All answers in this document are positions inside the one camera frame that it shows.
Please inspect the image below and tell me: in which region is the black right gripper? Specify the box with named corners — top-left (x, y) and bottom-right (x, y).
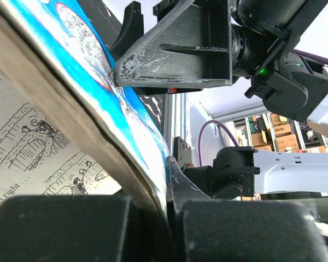
top-left (153, 0), bottom-right (328, 123)

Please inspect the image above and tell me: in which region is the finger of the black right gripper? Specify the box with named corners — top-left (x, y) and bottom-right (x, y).
top-left (113, 1), bottom-right (232, 88)
top-left (109, 1), bottom-right (144, 61)

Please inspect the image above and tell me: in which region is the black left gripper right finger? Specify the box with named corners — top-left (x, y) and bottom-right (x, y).
top-left (166, 157), bottom-right (328, 261)

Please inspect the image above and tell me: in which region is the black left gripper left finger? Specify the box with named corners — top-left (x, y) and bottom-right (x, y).
top-left (0, 195), bottom-right (167, 261)

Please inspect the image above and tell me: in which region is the light blue coin book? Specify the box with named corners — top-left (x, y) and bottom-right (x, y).
top-left (0, 1), bottom-right (169, 217)

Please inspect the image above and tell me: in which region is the stacked cardboard boxes background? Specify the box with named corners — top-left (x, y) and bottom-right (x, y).
top-left (232, 113), bottom-right (328, 153)

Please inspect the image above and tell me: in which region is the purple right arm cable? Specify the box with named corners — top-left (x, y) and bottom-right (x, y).
top-left (198, 49), bottom-right (328, 167)

